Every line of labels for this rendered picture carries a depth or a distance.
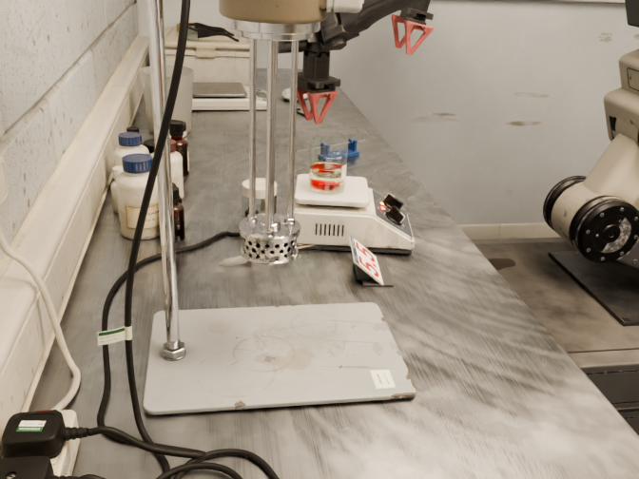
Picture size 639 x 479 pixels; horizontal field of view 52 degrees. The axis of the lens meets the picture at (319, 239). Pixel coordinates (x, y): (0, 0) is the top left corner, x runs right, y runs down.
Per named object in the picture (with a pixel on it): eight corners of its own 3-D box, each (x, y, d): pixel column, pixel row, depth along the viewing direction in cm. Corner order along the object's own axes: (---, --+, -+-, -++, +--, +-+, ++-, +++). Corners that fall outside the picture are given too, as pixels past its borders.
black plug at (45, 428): (91, 423, 61) (89, 405, 60) (84, 457, 57) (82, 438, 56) (12, 429, 60) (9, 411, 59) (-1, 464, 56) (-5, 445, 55)
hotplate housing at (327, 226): (405, 224, 117) (410, 182, 113) (413, 257, 105) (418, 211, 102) (281, 218, 117) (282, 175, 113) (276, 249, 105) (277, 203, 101)
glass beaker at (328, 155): (339, 183, 110) (342, 134, 107) (351, 197, 105) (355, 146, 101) (300, 184, 108) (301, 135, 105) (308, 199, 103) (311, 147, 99)
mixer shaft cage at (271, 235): (295, 238, 76) (303, 14, 66) (303, 264, 70) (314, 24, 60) (237, 239, 75) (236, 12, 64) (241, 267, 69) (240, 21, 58)
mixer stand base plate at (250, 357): (376, 307, 90) (377, 300, 90) (418, 400, 72) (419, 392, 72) (154, 316, 85) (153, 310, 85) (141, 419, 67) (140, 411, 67)
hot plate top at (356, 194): (366, 182, 113) (366, 177, 113) (369, 207, 102) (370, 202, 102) (297, 178, 113) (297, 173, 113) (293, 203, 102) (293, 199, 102)
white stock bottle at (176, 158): (188, 200, 122) (186, 143, 117) (157, 205, 119) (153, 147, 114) (177, 189, 127) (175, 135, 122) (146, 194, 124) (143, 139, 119)
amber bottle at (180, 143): (178, 179, 132) (176, 126, 127) (163, 174, 134) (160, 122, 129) (193, 173, 135) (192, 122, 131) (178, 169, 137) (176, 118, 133)
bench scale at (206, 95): (276, 112, 186) (276, 95, 184) (183, 112, 180) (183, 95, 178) (266, 97, 203) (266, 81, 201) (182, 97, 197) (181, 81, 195)
